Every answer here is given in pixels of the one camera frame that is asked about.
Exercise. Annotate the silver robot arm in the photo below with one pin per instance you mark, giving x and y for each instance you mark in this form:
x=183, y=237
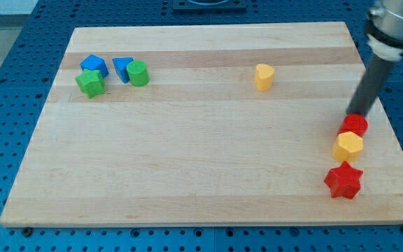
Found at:
x=385, y=29

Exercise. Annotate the yellow heart block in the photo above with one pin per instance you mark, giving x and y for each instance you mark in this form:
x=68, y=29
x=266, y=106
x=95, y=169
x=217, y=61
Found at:
x=264, y=77

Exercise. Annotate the wooden board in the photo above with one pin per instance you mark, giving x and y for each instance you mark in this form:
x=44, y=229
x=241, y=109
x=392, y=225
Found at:
x=199, y=145

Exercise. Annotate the green cylinder block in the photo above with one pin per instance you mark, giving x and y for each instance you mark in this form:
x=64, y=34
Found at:
x=138, y=73

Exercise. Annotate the blue triangle block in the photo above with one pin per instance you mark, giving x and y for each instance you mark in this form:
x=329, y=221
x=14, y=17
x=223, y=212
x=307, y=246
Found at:
x=120, y=64

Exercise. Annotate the green star block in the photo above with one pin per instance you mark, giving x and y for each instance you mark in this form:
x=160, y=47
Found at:
x=91, y=83

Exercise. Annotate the blue cube block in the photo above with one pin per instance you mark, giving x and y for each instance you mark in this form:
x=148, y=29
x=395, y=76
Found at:
x=93, y=62

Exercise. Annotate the yellow hexagon block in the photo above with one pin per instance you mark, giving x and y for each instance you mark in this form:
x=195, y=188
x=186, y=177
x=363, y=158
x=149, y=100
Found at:
x=347, y=147

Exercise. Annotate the red star block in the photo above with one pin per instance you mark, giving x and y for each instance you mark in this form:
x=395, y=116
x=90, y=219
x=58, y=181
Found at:
x=343, y=181

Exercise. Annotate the red cylinder block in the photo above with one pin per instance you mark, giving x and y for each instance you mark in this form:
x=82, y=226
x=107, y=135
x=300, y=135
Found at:
x=354, y=123

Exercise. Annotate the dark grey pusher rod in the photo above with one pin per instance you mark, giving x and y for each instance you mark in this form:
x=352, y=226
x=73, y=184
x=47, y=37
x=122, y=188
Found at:
x=371, y=83

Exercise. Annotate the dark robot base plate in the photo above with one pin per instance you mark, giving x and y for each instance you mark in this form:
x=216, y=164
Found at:
x=208, y=5

